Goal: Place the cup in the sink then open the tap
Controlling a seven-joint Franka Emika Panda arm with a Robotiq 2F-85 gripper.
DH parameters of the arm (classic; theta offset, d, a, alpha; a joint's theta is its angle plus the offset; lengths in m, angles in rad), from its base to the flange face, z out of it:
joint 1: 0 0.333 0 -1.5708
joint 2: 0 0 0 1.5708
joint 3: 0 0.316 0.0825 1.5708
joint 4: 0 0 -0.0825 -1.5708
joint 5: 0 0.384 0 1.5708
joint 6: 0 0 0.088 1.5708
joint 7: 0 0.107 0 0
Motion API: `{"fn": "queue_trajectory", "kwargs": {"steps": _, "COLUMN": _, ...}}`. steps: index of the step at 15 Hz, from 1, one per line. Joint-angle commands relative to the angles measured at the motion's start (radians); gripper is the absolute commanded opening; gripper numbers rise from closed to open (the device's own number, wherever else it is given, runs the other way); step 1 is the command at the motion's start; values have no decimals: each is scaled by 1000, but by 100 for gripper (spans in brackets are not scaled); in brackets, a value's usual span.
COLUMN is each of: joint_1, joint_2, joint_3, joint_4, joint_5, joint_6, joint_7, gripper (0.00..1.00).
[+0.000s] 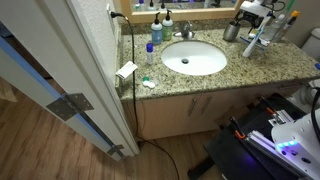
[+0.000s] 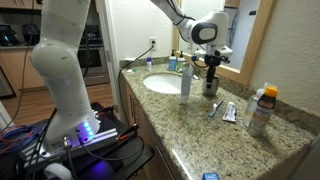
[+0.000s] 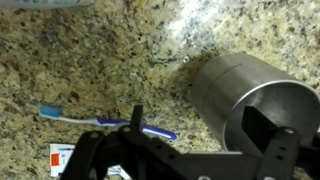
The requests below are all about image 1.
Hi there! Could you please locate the metal cabinet handle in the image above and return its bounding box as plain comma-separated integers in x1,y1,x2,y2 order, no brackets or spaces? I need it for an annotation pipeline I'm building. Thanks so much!
199,96,214,116
186,96,199,118

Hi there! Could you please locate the chrome faucet tap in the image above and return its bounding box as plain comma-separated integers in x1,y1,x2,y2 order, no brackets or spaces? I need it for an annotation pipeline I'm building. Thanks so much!
173,20,196,40

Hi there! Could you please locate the white green contact lens case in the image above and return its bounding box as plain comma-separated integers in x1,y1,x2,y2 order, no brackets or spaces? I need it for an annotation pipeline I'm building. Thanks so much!
141,76,157,90

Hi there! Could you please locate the tall white toothpaste tube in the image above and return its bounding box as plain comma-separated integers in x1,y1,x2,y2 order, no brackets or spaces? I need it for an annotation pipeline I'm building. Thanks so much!
242,14,273,59

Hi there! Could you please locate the stainless steel cup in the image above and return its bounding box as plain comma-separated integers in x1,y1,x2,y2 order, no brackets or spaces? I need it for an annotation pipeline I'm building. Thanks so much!
222,20,242,42

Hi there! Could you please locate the black power cable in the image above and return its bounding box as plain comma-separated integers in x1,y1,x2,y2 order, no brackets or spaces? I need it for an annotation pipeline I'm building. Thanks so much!
110,11,181,180

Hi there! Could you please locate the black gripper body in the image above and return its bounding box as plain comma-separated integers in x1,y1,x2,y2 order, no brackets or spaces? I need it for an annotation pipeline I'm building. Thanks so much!
235,11,260,30

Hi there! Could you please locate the sunscreen bottle with orange cap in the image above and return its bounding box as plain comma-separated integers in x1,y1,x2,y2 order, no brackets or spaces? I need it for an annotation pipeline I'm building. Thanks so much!
275,10,301,43

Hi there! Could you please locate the blue toothbrush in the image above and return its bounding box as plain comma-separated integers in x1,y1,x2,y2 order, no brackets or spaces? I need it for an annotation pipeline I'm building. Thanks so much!
239,35,268,52

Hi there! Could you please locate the green soap pump bottle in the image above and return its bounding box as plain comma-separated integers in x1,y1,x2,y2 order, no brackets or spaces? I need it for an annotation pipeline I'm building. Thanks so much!
161,9,175,42

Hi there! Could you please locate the small bottle with blue cap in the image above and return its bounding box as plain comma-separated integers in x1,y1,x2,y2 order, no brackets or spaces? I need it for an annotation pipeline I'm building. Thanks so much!
145,42,155,66

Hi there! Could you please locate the clear plastic bottle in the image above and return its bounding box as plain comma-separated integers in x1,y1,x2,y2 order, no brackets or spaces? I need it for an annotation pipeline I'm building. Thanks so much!
261,13,288,43

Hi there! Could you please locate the white wall outlet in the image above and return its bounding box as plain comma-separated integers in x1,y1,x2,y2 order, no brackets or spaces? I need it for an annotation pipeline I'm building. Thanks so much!
105,3,116,34

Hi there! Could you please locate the white paper packet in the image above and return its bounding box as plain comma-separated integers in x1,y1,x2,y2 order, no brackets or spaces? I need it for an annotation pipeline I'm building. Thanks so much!
115,60,139,80

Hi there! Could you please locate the blue soap pump bottle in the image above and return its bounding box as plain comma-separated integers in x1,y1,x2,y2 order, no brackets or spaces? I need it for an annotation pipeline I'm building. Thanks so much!
150,11,164,46

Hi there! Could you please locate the small white toothpaste tube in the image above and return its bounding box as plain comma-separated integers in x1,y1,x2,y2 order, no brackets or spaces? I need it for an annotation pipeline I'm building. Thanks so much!
248,28,272,47

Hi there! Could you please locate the white oval sink basin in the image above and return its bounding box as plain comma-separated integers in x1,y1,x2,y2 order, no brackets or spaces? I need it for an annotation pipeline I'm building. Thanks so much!
160,40,229,77

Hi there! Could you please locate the metal door hinge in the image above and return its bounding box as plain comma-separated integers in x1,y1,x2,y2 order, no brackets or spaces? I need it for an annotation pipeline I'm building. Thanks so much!
106,143,125,158
45,92,96,122

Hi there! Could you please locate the aluminium mounting rail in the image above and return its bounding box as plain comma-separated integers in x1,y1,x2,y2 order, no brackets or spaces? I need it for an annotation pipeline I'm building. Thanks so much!
244,129,316,180

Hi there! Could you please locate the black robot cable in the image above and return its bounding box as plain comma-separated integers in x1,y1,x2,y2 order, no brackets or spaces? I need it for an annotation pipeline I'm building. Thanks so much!
310,87,320,143

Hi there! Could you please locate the white door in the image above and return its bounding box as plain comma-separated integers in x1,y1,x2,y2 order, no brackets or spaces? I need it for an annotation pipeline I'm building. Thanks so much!
0,0,141,163

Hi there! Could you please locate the white toilet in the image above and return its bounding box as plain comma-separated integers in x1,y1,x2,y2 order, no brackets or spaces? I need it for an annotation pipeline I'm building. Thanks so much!
287,27,320,114

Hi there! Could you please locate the orange black clamp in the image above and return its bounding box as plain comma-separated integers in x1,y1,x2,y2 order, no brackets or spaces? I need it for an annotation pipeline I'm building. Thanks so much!
258,96,278,117
229,116,248,141

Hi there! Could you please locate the wood framed mirror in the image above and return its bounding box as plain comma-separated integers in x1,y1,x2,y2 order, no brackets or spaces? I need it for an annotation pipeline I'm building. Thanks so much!
119,0,248,25

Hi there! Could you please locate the beige vanity cabinet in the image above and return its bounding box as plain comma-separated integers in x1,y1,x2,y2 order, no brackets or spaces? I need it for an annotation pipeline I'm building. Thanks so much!
121,78,314,141

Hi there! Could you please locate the black robot cart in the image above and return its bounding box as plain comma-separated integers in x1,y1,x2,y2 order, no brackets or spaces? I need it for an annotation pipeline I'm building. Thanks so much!
186,93,320,180

